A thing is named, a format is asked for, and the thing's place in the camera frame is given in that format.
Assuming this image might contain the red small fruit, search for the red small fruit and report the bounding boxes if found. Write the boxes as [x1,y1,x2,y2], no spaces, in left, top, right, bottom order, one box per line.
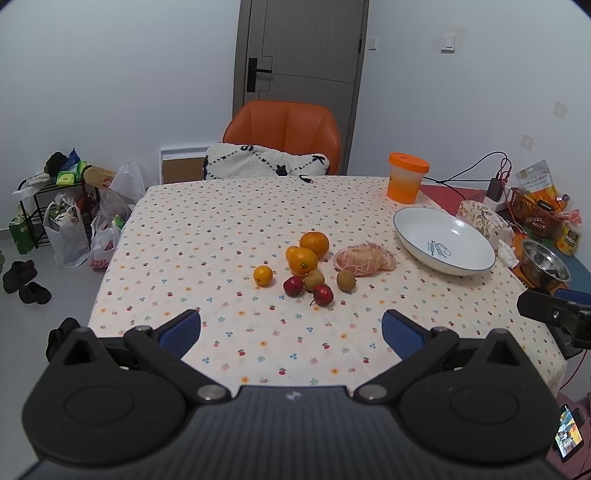
[312,284,334,307]
[283,276,305,297]

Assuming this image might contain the large orange top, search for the large orange top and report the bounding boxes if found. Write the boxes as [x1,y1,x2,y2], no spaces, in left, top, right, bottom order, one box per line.
[298,231,331,260]

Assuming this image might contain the peeled pomelo segment front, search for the peeled pomelo segment front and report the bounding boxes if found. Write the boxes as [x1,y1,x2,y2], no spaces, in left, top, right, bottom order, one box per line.
[334,248,397,277]

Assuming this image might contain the orange leather chair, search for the orange leather chair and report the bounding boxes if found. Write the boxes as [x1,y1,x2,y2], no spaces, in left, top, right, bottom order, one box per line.
[222,100,342,175]

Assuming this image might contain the brown kiwi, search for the brown kiwi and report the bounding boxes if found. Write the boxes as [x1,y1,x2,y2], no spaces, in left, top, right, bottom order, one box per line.
[303,269,325,292]
[337,270,356,292]

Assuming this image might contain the orange lidded plastic container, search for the orange lidded plastic container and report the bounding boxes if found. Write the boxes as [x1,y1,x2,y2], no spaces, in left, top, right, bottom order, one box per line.
[387,152,430,204]

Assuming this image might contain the smartphone with lit screen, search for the smartphone with lit screen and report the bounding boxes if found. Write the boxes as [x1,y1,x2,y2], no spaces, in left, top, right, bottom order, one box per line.
[554,404,584,462]

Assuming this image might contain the peeled pomelo segment back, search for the peeled pomelo segment back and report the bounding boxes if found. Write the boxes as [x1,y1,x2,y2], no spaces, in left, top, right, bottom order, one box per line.
[346,242,391,254]

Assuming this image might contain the grey door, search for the grey door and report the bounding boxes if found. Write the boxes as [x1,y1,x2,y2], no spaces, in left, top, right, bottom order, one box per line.
[232,0,370,174]

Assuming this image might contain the large orange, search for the large orange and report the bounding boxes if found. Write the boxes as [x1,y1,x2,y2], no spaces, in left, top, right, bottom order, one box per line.
[287,247,318,277]
[298,231,331,260]

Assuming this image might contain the black door handle lock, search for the black door handle lock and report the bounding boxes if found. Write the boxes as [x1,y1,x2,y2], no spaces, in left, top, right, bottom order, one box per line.
[245,57,273,93]

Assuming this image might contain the white bowl with blue rim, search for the white bowl with blue rim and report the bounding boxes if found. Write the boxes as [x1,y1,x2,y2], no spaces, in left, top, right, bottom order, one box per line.
[393,207,496,277]

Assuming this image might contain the white black patterned cushion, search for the white black patterned cushion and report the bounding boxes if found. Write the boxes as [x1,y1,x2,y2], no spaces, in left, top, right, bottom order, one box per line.
[202,143,331,180]

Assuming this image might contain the yellow can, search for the yellow can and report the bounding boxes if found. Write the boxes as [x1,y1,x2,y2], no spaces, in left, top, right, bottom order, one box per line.
[555,222,581,257]

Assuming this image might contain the black shoes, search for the black shoes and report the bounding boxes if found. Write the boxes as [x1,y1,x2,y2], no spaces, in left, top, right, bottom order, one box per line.
[2,260,52,305]

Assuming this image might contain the translucent plastic bag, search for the translucent plastic bag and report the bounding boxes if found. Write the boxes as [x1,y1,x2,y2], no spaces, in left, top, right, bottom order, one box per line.
[99,161,147,220]

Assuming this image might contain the yellow snack bag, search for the yellow snack bag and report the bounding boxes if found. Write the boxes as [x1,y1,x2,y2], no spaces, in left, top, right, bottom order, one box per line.
[516,160,559,207]

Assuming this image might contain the black metal shelf rack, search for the black metal shelf rack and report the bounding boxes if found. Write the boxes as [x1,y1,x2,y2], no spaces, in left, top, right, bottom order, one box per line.
[19,181,100,249]

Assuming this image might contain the peeled pomelo segment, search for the peeled pomelo segment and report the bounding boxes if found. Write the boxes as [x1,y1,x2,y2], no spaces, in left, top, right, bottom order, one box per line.
[346,242,391,254]
[334,248,397,277]

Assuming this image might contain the white wall switch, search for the white wall switch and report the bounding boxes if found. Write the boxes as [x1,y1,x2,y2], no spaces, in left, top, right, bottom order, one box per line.
[440,32,457,54]

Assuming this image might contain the black cable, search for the black cable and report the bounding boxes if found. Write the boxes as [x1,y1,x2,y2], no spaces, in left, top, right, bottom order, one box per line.
[421,150,509,202]

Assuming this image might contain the white plastic shopping bag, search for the white plastic shopping bag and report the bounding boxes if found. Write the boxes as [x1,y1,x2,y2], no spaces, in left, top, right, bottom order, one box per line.
[42,192,90,269]

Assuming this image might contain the crumpled white tissue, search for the crumpled white tissue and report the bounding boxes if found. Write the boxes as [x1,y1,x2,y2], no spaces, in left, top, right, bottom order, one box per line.
[496,240,519,269]

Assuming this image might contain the cardboard panel against wall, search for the cardboard panel against wall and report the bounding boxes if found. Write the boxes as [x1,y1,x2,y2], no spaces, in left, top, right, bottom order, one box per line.
[159,147,207,184]

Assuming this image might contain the orange plastic basket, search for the orange plastic basket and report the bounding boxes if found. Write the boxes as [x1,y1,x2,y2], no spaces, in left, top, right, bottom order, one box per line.
[508,186,569,238]

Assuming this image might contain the floral tissue box cover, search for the floral tissue box cover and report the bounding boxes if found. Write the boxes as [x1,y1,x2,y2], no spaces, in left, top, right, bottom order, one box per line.
[456,200,514,251]

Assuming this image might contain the black charger adapter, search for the black charger adapter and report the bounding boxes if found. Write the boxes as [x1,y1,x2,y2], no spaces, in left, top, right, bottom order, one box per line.
[486,178,505,202]

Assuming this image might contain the white power strip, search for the white power strip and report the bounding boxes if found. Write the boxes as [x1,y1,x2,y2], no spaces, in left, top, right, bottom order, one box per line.
[483,196,507,212]

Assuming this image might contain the small mandarin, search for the small mandarin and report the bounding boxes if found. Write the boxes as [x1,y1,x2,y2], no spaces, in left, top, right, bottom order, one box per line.
[286,246,300,260]
[252,265,273,287]

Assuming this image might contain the stainless steel bowl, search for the stainless steel bowl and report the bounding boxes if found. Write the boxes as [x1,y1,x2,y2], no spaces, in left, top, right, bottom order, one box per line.
[520,240,571,291]

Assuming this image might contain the large orange front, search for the large orange front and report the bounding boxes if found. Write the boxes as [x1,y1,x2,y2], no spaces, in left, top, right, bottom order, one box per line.
[287,247,318,277]

